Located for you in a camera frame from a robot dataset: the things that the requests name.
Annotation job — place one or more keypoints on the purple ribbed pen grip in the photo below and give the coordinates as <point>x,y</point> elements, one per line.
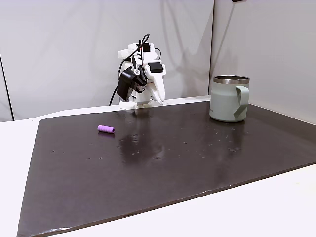
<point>106,129</point>

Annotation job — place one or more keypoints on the pale green steel mug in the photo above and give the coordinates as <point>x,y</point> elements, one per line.
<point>223,101</point>

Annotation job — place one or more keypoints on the dark brown table mat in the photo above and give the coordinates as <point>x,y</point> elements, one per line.
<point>158,168</point>

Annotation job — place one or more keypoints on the black camera box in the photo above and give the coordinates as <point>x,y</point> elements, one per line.
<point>125,84</point>

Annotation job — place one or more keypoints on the small black wall fixture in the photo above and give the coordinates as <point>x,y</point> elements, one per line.
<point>239,0</point>

